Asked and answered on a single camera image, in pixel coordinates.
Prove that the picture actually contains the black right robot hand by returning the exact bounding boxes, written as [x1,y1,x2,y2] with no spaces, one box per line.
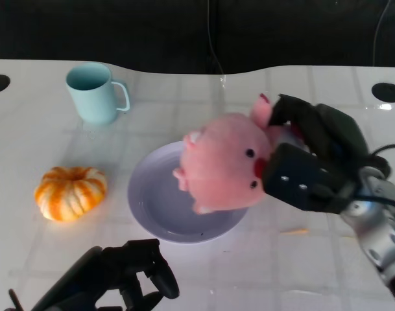
[261,93,389,214]

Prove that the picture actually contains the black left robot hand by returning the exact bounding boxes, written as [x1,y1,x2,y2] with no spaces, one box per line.
[31,238,180,311]

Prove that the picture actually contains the pink plush doll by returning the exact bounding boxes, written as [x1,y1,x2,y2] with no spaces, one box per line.
[173,93,304,214]

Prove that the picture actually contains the purple round plate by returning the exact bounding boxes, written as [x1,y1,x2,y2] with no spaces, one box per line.
[127,141,249,244]

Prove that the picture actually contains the orange white striped pumpkin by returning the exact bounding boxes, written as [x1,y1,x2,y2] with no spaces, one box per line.
[34,166,108,222]

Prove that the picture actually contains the light blue mug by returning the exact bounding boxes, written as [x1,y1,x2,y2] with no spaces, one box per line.
[66,62,131,126]

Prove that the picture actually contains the black backdrop cloth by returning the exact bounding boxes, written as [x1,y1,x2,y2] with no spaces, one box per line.
[0,0,395,75]

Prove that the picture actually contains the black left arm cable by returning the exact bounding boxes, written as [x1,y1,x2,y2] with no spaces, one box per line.
[8,288,22,311]

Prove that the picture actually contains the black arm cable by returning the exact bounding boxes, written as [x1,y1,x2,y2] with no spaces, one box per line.
[355,144,395,210]
[8,288,22,311]

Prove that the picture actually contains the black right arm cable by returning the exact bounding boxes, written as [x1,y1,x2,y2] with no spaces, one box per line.
[355,144,395,210]

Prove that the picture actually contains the thin grey hanging cable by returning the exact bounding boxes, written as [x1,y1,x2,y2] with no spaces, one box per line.
[372,0,392,67]

